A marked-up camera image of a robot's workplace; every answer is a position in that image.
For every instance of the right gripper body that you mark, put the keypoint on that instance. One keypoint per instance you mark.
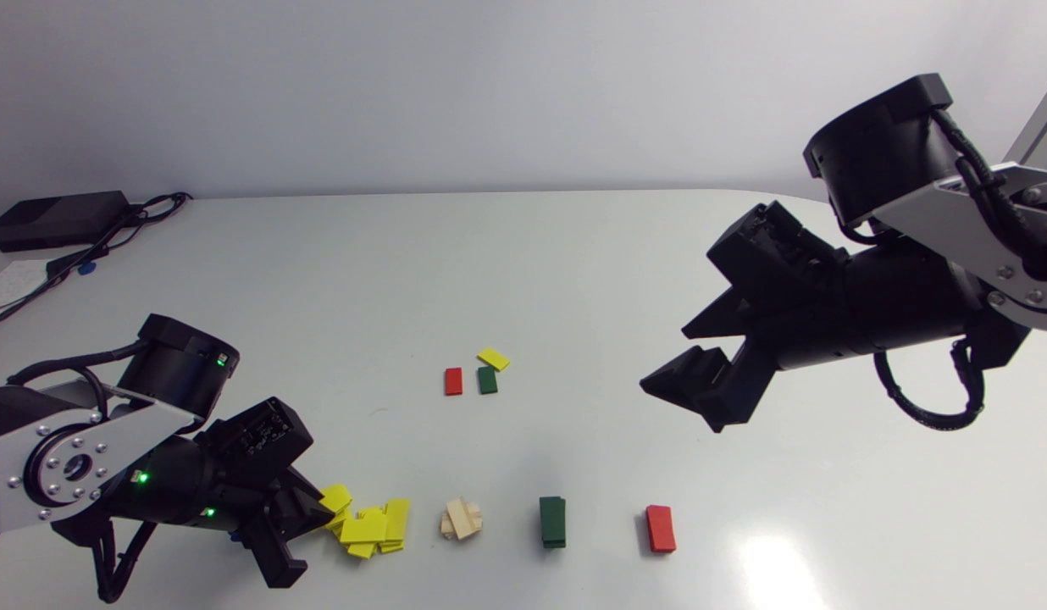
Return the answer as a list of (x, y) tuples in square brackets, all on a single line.
[(816, 318)]

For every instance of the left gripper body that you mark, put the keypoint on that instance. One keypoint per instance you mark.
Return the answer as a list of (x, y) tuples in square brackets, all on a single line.
[(223, 500)]

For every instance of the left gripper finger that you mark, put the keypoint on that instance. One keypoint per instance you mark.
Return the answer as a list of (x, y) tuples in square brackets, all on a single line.
[(274, 551), (307, 507)]

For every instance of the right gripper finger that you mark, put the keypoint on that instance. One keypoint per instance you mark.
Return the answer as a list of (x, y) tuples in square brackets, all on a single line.
[(714, 385), (717, 318)]

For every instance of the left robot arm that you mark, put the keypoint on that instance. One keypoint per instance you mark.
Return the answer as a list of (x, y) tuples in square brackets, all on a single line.
[(32, 440)]

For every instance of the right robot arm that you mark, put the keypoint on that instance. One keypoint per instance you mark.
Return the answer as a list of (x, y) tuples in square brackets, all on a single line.
[(930, 220)]

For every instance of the yellow wooden block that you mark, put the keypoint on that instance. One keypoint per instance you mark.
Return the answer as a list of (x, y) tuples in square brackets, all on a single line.
[(396, 518), (363, 529), (494, 359), (336, 498)]

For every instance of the pile of yellow wooden blocks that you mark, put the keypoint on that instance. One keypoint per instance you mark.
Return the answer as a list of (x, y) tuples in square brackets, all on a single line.
[(364, 551)]

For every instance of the pile of pale wooden blocks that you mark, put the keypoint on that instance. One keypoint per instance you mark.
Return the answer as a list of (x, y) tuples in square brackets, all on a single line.
[(447, 524)]

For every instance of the red wooden block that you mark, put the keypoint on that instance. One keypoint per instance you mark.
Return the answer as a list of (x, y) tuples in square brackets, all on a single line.
[(453, 381), (660, 528)]

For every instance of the pale wooden block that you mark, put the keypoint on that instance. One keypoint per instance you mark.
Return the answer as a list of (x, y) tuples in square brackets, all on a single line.
[(465, 518)]

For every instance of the green wooden block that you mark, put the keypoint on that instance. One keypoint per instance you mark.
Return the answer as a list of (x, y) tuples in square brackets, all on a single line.
[(552, 518), (487, 380), (555, 544)]

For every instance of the white paper sheet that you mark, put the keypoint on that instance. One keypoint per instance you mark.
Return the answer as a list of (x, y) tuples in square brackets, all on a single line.
[(11, 284)]

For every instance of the black power brick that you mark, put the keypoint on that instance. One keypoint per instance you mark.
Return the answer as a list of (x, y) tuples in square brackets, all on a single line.
[(58, 219)]

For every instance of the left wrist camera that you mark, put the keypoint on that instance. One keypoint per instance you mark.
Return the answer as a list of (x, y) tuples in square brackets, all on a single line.
[(257, 436)]

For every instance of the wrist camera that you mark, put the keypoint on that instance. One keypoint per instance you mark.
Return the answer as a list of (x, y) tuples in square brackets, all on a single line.
[(773, 250), (257, 436)]

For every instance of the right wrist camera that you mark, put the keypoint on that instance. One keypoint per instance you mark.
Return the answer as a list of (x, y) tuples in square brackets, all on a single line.
[(773, 250)]

